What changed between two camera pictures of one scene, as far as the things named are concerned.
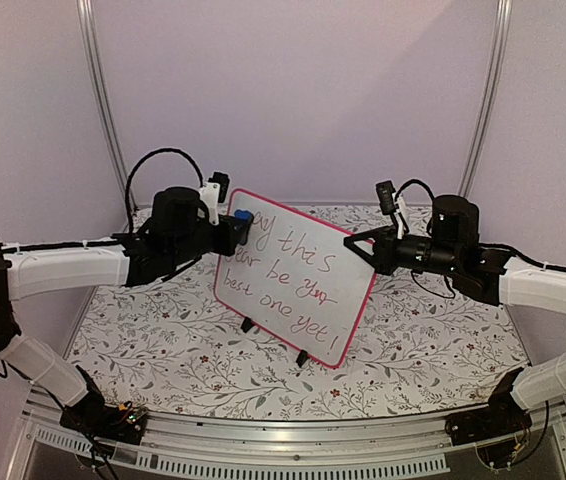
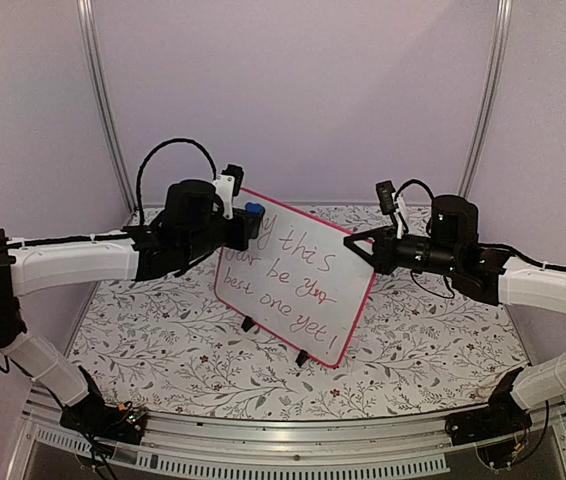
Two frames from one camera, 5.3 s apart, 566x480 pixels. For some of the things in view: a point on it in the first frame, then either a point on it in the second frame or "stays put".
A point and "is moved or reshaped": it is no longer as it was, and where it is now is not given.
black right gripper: (383, 246) stays put
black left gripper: (230, 241) stays put
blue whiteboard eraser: (243, 214) is moved or reshaped
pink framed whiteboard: (295, 282) stays put
